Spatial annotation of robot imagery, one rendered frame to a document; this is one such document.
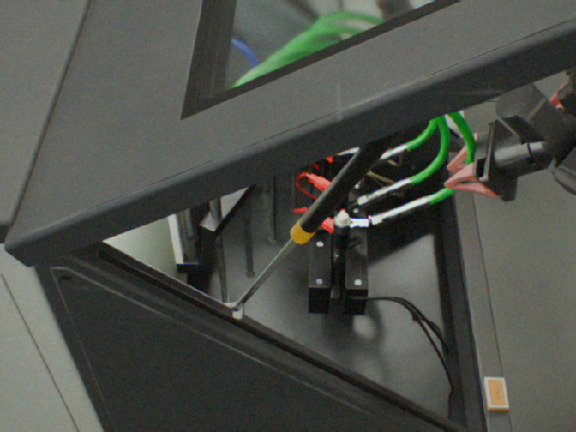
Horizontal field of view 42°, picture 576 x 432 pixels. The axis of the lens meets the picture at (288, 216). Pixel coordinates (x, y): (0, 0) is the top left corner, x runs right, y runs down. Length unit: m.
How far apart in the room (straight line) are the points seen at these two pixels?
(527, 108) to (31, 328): 0.62
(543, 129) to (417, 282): 0.57
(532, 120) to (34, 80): 0.57
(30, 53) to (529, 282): 1.99
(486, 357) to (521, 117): 0.45
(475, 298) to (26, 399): 0.73
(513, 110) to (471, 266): 0.45
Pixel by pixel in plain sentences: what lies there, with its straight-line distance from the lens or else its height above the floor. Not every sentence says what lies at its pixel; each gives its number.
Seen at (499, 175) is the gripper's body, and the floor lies 1.26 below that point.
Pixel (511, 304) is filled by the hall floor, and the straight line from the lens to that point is 2.51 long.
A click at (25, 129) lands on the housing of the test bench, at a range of 0.78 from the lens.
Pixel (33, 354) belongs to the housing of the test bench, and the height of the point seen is 1.26.
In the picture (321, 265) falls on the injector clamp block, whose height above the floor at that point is 0.98.
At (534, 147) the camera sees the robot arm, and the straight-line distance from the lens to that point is 1.03.
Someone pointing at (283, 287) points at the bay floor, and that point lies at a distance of 1.43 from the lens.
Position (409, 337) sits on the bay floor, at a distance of 1.39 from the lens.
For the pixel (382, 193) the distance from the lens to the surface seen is 1.25.
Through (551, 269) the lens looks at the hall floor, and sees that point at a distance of 2.63.
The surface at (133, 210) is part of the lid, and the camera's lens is 0.62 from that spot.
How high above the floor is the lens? 2.01
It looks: 50 degrees down
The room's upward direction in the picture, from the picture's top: straight up
